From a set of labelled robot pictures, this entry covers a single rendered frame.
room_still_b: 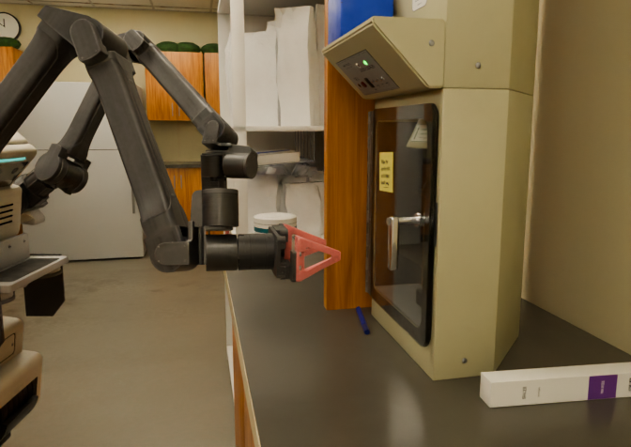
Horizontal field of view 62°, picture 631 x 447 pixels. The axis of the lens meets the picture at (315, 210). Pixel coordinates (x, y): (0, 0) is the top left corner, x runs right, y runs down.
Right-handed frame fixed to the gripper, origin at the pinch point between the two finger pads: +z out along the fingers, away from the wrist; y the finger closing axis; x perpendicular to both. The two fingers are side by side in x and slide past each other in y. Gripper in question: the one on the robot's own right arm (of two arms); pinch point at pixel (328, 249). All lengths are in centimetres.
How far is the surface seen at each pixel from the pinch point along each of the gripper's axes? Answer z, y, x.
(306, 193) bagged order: 21, 121, 3
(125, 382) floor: -60, 202, 113
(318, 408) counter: -3.4, -10.3, 21.8
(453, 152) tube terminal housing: 17.9, -6.7, -16.2
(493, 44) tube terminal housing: 23.4, -7.0, -32.6
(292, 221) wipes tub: 7, 70, 6
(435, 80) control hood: 14.2, -6.9, -26.9
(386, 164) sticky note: 14.8, 14.3, -13.3
